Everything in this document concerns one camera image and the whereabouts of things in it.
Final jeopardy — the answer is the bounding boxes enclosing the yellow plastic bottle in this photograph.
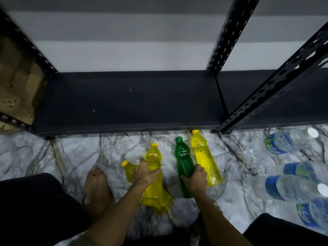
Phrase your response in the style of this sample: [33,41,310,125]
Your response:
[191,130,223,187]
[140,143,164,207]
[121,160,174,216]

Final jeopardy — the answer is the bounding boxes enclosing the brown cardboard box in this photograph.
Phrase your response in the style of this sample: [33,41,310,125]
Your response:
[0,36,48,131]

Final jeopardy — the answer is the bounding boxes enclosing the green plastic bottle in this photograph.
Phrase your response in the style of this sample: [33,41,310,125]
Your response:
[174,137,196,199]

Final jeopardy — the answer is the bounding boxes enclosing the person's left leg black trousers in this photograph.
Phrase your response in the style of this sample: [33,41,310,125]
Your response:
[0,173,92,246]

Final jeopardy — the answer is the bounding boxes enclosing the person's right leg black trousers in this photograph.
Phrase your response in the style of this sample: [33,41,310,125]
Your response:
[243,213,328,246]

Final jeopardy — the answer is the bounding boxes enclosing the person's left forearm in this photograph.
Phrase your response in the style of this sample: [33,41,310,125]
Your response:
[69,182,152,246]

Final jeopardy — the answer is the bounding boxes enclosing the person's left foot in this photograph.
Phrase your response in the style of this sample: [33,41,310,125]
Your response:
[83,168,114,223]

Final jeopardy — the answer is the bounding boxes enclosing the person's leg black trousers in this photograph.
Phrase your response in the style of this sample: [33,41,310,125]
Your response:
[0,173,92,246]
[243,213,328,246]

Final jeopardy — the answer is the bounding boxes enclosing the person's right forearm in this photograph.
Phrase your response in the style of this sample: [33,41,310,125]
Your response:
[192,191,253,246]

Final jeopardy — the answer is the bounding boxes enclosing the person's right hand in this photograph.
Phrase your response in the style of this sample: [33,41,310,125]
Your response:
[181,164,208,195]

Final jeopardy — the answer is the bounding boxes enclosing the clear water bottle blue label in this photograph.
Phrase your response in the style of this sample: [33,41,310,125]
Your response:
[266,198,328,231]
[242,175,328,203]
[245,127,319,162]
[266,161,328,185]

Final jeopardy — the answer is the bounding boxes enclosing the person's left hand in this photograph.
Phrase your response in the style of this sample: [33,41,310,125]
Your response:
[132,158,162,187]

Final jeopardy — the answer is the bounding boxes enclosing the black metal shelf rack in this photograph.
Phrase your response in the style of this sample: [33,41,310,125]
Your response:
[211,22,328,135]
[0,0,262,139]

